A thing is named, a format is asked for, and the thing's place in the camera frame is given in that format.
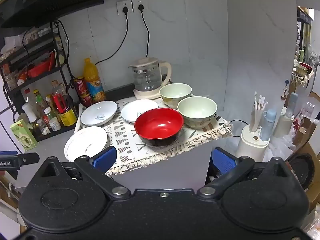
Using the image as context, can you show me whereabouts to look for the white and blue appliance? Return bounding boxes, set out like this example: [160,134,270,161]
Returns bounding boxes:
[272,92,298,138]

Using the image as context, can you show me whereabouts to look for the yellow cap seasoning bottle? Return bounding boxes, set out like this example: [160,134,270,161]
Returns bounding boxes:
[33,89,49,117]

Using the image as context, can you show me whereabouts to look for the red plastic basket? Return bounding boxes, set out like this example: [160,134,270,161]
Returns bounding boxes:
[27,59,52,79]

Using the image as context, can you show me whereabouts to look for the cardboard box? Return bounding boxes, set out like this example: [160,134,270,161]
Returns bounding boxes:
[291,92,320,205]

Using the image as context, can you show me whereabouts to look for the white chopstick holder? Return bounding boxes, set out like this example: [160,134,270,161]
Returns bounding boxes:
[235,124,271,163]

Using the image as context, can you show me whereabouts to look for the glass electric kettle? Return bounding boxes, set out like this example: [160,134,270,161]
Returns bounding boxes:
[129,57,172,92]

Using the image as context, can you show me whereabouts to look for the black kettle cable with plug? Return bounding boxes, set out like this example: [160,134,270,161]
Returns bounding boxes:
[138,4,151,59]

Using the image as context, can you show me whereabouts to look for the white plate with grey print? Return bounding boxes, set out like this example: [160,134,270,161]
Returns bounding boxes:
[120,99,159,124]

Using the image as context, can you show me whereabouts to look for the orange juice bottle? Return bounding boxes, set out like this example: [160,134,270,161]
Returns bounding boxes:
[83,58,107,103]

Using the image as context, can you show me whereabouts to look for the thin black cable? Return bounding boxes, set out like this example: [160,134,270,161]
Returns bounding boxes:
[229,119,248,138]

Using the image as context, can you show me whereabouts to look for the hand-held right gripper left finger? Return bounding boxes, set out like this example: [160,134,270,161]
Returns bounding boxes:
[36,146,132,200]

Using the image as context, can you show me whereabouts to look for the black round container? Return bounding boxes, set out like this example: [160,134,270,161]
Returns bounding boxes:
[284,152,316,191]

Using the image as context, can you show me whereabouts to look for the pale green bowl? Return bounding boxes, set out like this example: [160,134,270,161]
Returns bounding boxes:
[159,83,192,109]
[177,96,218,130]

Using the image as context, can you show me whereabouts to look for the white plate with brown rim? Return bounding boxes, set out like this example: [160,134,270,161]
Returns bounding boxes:
[64,126,109,162]

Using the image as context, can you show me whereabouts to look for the red and black bowl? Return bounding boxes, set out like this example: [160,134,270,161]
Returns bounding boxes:
[134,108,184,147]

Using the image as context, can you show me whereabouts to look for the white wall socket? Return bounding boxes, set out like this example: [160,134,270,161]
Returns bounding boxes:
[116,0,133,16]
[132,0,147,13]

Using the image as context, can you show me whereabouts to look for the green carton box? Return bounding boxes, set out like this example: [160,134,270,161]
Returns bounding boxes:
[10,119,39,152]

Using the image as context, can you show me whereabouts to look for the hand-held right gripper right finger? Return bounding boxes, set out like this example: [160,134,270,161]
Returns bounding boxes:
[197,148,293,200]

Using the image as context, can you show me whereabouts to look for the pale blue bottle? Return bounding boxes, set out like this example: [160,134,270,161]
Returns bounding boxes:
[259,109,277,142]

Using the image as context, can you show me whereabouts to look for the red cap white bottle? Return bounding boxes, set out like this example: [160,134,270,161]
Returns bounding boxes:
[22,88,38,123]

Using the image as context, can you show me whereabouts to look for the white plate with blue print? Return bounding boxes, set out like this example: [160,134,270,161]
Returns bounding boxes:
[80,100,118,127]

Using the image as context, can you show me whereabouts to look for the black metal spice rack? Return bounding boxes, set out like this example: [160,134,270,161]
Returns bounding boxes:
[0,19,81,143]

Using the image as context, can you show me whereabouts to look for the row of small spice jars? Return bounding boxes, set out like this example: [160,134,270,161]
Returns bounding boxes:
[29,26,60,40]

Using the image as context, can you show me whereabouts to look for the small clear jar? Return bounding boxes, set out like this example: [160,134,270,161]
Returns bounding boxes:
[35,118,50,136]

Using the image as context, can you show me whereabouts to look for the bundle of white chopsticks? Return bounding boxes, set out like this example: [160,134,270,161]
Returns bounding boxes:
[249,92,269,132]

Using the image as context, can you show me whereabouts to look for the soy sauce bottle red handle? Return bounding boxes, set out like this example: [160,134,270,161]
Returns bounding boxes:
[51,79,78,127]

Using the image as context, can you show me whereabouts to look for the white labelled jar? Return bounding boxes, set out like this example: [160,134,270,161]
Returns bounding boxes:
[48,117,61,132]

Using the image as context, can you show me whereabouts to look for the patterned fringed tablecloth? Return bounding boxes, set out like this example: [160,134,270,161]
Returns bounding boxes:
[74,95,233,176]

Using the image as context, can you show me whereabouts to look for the black range hood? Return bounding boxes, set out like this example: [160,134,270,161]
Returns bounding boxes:
[0,0,104,29]

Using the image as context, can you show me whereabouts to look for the black power cable with plug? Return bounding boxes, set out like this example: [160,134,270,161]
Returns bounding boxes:
[94,7,129,67]

